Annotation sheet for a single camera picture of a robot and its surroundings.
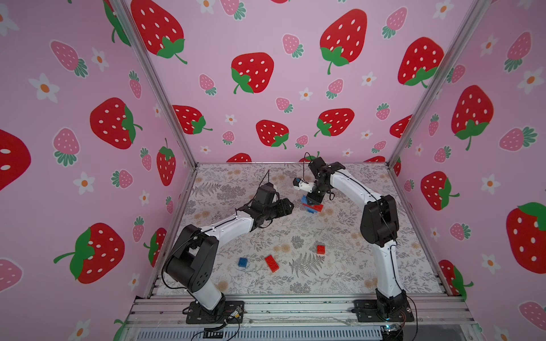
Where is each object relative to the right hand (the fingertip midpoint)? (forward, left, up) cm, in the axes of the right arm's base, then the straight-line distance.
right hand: (316, 196), depth 98 cm
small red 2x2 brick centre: (-23, -2, -6) cm, 24 cm away
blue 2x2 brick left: (-31, +30, -7) cm, 44 cm away
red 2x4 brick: (-5, -1, -1) cm, 5 cm away
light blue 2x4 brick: (-6, +6, +5) cm, 10 cm away
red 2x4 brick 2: (-31, +18, -6) cm, 36 cm away
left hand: (-9, +12, +4) cm, 16 cm away
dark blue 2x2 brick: (-5, +2, -5) cm, 7 cm away
